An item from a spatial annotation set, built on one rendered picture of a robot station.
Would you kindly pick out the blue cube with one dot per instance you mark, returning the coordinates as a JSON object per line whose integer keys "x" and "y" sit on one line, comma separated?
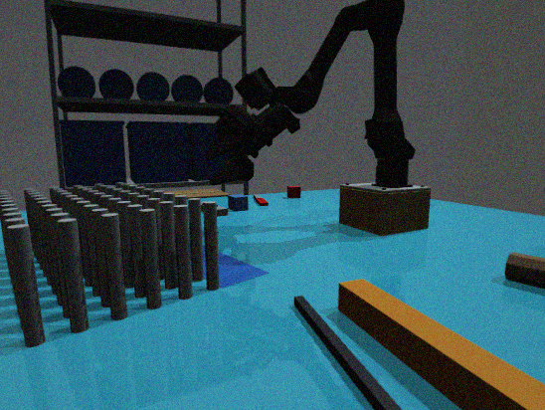
{"x": 238, "y": 202}

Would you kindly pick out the blue taped strip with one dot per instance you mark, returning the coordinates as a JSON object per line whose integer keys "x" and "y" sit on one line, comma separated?
{"x": 233, "y": 271}

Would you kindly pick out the small red block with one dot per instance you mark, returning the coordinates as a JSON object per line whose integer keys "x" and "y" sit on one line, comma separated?
{"x": 293, "y": 191}

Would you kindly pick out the orange rectangular bar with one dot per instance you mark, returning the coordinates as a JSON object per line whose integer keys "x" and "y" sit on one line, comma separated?
{"x": 471, "y": 377}

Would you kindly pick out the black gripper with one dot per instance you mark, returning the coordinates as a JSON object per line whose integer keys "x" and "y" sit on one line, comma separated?
{"x": 245, "y": 132}

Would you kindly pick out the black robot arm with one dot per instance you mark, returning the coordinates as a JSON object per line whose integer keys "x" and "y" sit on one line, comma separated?
{"x": 384, "y": 132}

